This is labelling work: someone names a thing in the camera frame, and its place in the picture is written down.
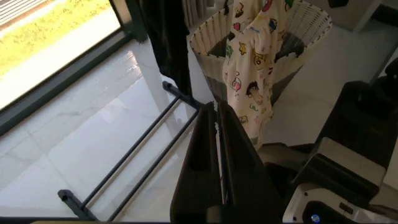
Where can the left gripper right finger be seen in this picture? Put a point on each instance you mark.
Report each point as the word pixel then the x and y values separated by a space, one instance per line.
pixel 248 186

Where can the white laundry basket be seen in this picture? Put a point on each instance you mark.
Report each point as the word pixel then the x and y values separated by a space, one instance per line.
pixel 205 62

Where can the black garment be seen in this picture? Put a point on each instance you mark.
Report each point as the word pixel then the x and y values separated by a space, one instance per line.
pixel 171 46

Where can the cream printed garment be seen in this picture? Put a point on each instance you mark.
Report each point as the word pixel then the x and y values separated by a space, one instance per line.
pixel 248 68

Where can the grey curtain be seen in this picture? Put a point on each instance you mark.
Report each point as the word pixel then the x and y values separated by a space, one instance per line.
pixel 196 7

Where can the black clothes rack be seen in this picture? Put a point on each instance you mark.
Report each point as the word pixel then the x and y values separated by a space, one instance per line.
pixel 124 158

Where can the window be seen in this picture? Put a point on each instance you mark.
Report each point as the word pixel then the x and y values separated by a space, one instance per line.
pixel 62 62

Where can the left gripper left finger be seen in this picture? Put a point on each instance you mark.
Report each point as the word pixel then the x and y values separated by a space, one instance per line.
pixel 197 180

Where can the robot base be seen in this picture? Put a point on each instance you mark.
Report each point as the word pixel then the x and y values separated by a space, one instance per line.
pixel 342 174

